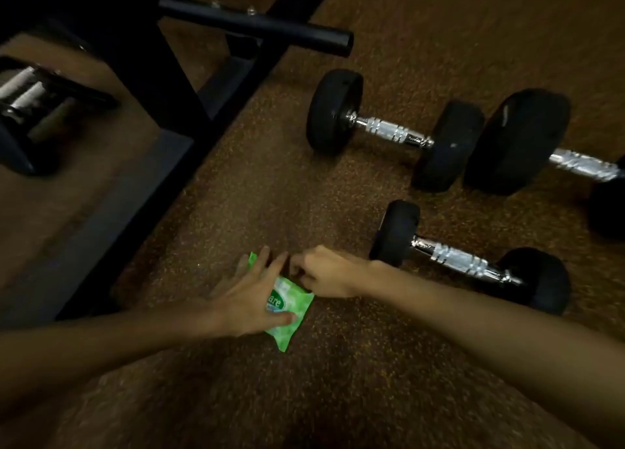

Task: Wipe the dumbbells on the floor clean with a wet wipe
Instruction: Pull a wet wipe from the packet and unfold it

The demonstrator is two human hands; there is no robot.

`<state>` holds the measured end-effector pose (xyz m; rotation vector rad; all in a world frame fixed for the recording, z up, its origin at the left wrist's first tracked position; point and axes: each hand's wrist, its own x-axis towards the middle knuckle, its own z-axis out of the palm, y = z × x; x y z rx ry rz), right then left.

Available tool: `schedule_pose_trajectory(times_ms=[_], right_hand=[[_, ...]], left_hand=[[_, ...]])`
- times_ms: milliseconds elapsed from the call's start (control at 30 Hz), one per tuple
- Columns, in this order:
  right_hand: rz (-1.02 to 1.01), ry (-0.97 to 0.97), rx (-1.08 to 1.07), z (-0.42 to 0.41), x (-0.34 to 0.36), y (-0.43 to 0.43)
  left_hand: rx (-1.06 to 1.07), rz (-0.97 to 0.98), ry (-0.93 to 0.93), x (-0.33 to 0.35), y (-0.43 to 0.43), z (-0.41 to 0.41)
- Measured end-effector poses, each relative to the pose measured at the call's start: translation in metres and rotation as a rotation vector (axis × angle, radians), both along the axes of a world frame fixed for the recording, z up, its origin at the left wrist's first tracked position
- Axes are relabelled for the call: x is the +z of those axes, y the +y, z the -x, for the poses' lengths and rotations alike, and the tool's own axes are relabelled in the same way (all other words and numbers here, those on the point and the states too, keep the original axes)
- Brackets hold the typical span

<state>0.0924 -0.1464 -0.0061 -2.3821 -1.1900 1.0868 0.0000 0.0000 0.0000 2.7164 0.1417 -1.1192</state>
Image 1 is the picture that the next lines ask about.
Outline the person's left hand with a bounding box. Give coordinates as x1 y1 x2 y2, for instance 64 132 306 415
210 246 299 339

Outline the person's right hand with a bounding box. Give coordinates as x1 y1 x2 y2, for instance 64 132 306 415
288 245 380 300

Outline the green wet wipes packet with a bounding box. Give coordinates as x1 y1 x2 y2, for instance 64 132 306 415
246 252 315 353

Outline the small black chrome dumbbell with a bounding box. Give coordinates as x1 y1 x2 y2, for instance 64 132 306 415
368 199 572 316

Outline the medium black chrome dumbbell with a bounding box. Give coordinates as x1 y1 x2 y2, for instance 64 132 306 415
306 68 486 193

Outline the large black chrome dumbbell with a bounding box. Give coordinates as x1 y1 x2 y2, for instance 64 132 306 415
462 88 625 242

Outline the person's right forearm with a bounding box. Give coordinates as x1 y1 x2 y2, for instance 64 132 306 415
366 260 625 447

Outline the person's left forearm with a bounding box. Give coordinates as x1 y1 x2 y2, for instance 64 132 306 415
0 297 221 415

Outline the black metal bench frame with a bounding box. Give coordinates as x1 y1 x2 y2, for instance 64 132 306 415
0 0 342 327

